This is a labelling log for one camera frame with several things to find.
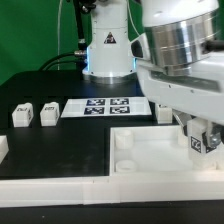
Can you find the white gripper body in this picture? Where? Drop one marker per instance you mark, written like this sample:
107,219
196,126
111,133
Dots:
200,94

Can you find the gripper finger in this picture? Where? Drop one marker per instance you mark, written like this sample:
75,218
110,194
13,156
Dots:
182,119
213,134

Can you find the white square tabletop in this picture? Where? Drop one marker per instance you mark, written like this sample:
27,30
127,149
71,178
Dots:
150,149

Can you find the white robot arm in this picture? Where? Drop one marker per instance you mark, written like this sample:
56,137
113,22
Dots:
180,60

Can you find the white sheet with tags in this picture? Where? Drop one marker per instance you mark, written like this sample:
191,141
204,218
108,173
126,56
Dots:
117,106

